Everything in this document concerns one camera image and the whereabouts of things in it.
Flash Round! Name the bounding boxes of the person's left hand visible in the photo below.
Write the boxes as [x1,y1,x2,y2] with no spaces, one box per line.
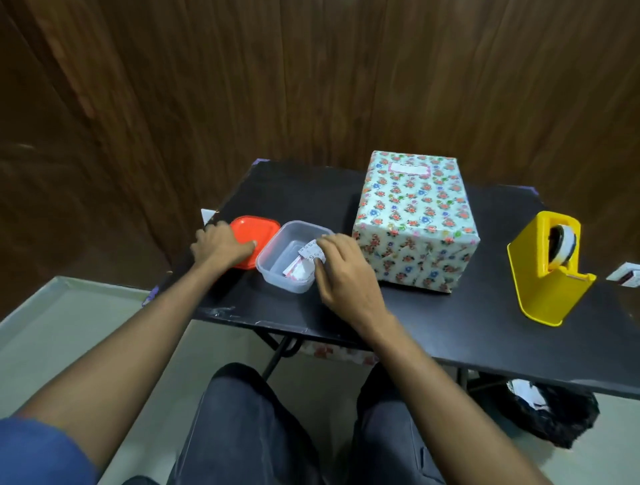
[190,221,258,273]

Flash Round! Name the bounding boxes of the person's right hand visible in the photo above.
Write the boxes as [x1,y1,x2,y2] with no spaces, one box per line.
[314,233,391,331]

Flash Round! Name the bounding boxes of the orange plastic lid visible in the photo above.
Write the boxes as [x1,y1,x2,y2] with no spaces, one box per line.
[229,215,282,271]

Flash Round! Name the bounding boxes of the white printed paper slip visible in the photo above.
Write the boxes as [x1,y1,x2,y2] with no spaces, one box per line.
[297,240,327,263]

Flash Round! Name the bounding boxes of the person's left forearm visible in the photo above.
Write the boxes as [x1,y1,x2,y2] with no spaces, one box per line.
[10,260,234,471]

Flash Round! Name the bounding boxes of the person's right forearm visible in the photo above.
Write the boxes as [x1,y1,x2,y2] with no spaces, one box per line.
[357,310,554,485]

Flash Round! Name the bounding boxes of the folded paper slips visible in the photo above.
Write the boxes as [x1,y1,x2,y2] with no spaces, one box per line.
[282,255,316,281]

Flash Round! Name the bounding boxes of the clear plastic container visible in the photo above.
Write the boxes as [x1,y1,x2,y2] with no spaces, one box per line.
[255,220,336,294]

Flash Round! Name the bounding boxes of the floral wrapping paper scrap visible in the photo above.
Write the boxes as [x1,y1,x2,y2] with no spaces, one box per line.
[299,340,379,367]

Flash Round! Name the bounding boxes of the floral wrapped gift box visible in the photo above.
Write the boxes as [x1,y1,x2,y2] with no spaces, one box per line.
[352,151,481,294]

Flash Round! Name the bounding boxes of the dark grey trousers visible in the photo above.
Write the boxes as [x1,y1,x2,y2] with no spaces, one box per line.
[122,362,447,485]

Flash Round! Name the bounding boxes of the yellow tape dispenser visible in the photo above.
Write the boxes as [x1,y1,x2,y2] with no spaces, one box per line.
[507,211,598,328]

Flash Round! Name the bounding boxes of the crumpled white paper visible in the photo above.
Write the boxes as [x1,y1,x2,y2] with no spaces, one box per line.
[507,380,552,413]

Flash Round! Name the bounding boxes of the clear tape roll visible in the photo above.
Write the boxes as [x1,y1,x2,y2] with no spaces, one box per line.
[548,225,578,268]

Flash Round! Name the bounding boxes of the black plastic bag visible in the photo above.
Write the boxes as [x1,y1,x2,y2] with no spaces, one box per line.
[492,379,600,449]

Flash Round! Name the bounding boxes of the blue shirt sleeve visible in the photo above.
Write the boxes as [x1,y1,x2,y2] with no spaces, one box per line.
[0,417,99,485]

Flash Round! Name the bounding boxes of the black metal table frame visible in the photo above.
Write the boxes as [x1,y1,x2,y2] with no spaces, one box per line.
[252,329,512,396]

